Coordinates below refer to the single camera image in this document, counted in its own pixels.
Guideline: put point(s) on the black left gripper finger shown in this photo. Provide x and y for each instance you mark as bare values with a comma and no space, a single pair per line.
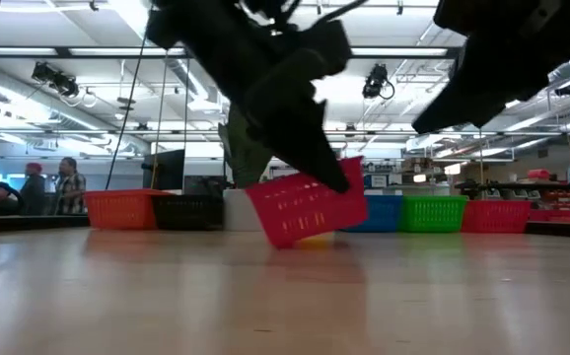
314,158

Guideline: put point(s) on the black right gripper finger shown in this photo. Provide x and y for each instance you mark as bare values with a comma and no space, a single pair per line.
457,111

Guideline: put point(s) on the green plastic basket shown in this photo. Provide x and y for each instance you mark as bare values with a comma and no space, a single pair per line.
433,214

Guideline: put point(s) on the black plastic basket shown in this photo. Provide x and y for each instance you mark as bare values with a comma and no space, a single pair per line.
189,213

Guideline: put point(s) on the orange plastic basket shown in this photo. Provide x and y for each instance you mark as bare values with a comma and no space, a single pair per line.
120,211

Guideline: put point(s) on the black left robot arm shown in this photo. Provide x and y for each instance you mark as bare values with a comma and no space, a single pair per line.
201,39

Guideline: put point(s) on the red object on shelf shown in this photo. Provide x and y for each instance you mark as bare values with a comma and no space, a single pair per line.
539,174

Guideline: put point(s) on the thin vertical pole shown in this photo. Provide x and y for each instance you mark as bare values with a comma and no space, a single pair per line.
480,158

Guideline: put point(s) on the green snake plant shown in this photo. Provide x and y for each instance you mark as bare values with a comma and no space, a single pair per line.
245,158

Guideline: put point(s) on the yellow plastic basket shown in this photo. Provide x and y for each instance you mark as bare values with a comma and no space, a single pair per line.
319,240

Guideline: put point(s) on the blue plastic basket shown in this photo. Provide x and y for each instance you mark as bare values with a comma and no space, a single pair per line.
383,214

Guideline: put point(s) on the dark background table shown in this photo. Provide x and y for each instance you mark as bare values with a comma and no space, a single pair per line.
512,186

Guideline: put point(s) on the white plant pot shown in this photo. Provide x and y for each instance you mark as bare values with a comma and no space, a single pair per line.
238,212

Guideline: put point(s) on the black monitor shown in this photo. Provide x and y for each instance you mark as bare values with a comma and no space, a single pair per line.
166,167

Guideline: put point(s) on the red storage bins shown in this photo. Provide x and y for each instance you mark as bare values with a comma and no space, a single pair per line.
566,204

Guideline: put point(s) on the black slanted pole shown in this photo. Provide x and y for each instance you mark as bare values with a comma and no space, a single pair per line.
121,129

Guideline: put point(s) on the overhead light bar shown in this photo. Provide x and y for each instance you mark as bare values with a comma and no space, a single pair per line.
107,51

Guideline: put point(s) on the person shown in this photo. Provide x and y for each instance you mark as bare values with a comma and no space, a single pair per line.
32,192
0,199
70,190

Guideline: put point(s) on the black device on duct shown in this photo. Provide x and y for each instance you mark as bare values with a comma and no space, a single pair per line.
566,89

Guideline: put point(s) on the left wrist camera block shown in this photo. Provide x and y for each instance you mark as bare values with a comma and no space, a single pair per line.
329,49

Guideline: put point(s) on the black overhead rig camera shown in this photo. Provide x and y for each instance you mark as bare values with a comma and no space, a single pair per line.
55,79
375,81

